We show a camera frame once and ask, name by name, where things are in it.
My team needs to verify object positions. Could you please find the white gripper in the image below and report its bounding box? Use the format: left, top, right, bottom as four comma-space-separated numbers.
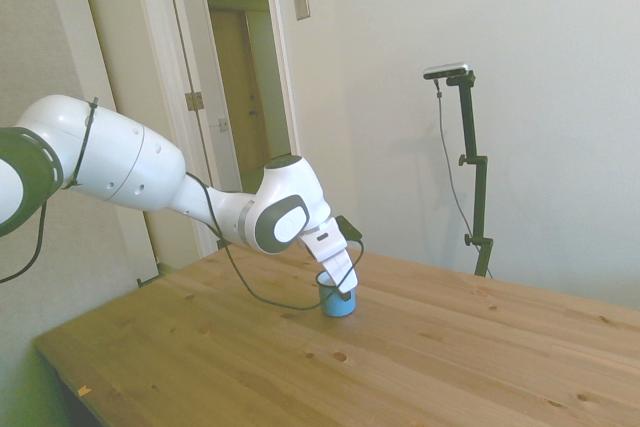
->
298, 218, 360, 305

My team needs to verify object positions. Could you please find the blue enamel mug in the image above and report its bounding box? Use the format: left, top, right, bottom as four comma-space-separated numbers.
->
314, 270, 357, 319

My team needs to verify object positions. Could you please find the brown wooden door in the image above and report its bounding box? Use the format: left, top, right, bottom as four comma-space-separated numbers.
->
208, 5, 274, 172

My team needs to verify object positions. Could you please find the white open door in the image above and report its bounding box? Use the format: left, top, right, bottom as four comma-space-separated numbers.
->
192, 0, 245, 194

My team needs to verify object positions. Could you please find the white door with round knob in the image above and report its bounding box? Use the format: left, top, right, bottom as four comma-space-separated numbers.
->
44, 0, 176, 288

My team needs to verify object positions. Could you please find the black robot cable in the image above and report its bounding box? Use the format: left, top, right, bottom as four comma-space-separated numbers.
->
0, 96, 366, 311

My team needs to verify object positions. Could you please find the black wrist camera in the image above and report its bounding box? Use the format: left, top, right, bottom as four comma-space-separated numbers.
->
334, 215, 364, 243

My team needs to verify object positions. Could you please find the black camera stand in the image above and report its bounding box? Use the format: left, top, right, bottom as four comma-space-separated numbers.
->
444, 71, 496, 278

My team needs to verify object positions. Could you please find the camera on black stand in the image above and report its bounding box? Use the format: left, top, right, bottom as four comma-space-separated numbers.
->
432, 77, 495, 279

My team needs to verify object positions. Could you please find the white door frame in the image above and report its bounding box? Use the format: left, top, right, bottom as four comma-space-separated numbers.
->
162, 0, 314, 258

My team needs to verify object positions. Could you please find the grey exterior camera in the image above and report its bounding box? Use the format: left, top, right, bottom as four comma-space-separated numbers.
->
422, 62, 472, 81

